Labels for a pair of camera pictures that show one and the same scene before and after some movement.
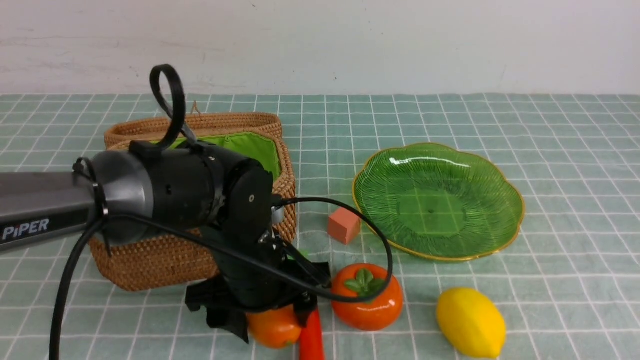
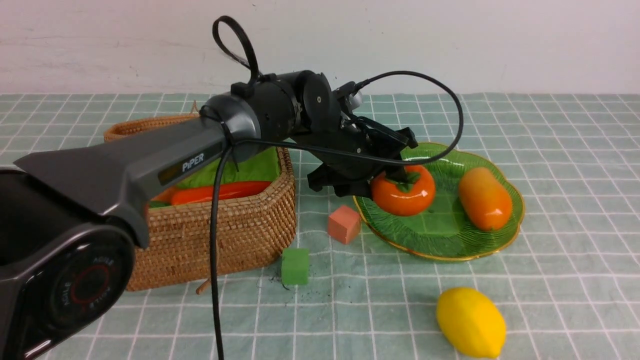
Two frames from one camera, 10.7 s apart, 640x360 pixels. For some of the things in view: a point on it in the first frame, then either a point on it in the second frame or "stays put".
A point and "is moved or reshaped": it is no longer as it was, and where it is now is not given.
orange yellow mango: [275, 328] → [485, 200]
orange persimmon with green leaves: [363, 279] → [411, 197]
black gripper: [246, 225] → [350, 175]
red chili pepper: [311, 347] is moved or reshaped
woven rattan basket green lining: [165, 256] stays put
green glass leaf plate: [436, 202] stays put
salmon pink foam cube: [344, 225] stays put
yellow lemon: [471, 321] stays put
